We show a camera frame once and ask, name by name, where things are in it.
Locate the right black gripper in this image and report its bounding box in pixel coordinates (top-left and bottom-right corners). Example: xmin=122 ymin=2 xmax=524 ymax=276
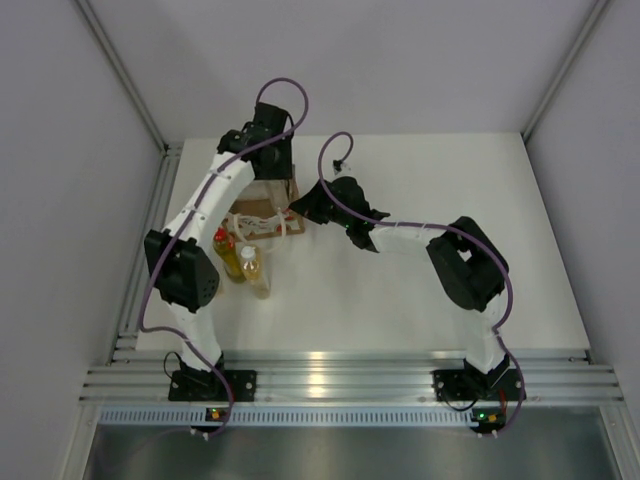
xmin=290 ymin=180 xmax=352 ymax=229

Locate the grey cap clear jar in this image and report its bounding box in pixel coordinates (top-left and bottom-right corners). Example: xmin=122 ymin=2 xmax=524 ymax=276
xmin=265 ymin=180 xmax=290 ymax=211

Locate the burlap watermelon canvas bag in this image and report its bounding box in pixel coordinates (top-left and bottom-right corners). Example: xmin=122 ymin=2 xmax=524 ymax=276
xmin=225 ymin=176 xmax=305 ymax=241

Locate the white cap amber bottle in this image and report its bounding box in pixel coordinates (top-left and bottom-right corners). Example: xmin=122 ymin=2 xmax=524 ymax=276
xmin=215 ymin=278 xmax=224 ymax=297
xmin=239 ymin=245 xmax=271 ymax=299

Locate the red cap yellow bottle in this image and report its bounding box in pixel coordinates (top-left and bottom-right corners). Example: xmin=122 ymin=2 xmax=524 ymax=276
xmin=213 ymin=227 xmax=246 ymax=284

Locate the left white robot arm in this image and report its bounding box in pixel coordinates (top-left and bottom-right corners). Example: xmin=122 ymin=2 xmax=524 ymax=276
xmin=141 ymin=102 xmax=293 ymax=400

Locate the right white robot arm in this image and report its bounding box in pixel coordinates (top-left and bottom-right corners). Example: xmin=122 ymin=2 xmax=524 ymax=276
xmin=290 ymin=176 xmax=513 ymax=400

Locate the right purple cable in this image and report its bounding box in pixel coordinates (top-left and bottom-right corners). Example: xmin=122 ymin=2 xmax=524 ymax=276
xmin=315 ymin=131 xmax=526 ymax=439

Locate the purple cable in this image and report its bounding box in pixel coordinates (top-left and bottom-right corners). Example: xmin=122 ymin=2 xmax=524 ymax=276
xmin=138 ymin=78 xmax=310 ymax=441
xmin=315 ymin=131 xmax=526 ymax=439

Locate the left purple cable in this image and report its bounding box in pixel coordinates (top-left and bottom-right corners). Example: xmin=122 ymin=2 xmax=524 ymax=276
xmin=138 ymin=78 xmax=310 ymax=441

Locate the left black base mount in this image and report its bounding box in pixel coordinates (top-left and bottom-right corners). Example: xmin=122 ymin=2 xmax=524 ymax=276
xmin=168 ymin=369 xmax=257 ymax=402

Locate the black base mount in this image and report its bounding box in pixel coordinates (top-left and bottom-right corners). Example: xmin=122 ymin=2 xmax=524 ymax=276
xmin=168 ymin=369 xmax=257 ymax=402
xmin=432 ymin=369 xmax=477 ymax=412

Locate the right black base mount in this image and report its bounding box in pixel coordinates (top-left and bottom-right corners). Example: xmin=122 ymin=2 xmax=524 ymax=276
xmin=432 ymin=369 xmax=477 ymax=412

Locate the left aluminium frame post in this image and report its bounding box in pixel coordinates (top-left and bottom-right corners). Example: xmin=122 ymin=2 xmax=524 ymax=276
xmin=72 ymin=0 xmax=167 ymax=154

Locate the aluminium frame post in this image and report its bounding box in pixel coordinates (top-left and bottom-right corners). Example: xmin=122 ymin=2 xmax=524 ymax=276
xmin=520 ymin=0 xmax=614 ymax=145
xmin=72 ymin=0 xmax=167 ymax=154

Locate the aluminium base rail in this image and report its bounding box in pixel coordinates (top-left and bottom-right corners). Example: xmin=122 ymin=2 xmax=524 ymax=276
xmin=80 ymin=350 xmax=624 ymax=406

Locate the white slotted cable duct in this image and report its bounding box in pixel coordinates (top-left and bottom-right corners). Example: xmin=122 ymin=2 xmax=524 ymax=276
xmin=99 ymin=406 xmax=500 ymax=427

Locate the right aluminium frame post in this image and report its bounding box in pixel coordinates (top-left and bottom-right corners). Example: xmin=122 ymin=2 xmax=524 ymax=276
xmin=520 ymin=0 xmax=614 ymax=145

